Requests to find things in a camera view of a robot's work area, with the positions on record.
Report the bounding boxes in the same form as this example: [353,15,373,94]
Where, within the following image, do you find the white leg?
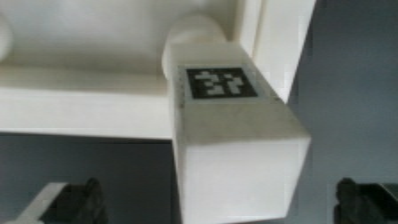
[161,14,311,224]

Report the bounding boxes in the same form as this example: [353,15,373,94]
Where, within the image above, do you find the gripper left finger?
[10,178,108,224]

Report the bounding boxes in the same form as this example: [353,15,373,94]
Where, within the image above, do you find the white square tabletop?
[0,0,318,139]

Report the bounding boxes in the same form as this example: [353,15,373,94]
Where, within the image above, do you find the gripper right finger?
[334,178,398,224]

